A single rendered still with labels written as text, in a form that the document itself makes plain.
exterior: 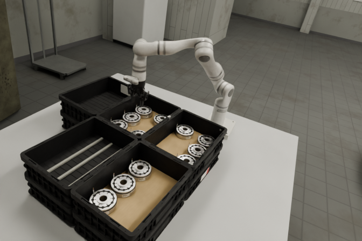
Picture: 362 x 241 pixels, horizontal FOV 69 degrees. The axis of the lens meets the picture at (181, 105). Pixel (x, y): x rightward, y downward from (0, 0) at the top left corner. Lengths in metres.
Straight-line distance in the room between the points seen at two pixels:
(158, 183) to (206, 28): 4.81
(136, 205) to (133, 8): 4.25
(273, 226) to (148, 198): 0.60
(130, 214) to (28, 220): 0.43
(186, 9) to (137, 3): 1.30
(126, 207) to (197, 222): 0.34
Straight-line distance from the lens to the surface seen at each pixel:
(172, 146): 1.41
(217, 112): 1.71
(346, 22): 10.54
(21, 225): 1.31
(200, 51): 1.28
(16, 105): 3.23
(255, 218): 1.39
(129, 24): 5.16
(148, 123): 1.55
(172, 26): 6.07
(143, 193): 1.17
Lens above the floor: 1.72
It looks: 30 degrees down
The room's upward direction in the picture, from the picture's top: 10 degrees clockwise
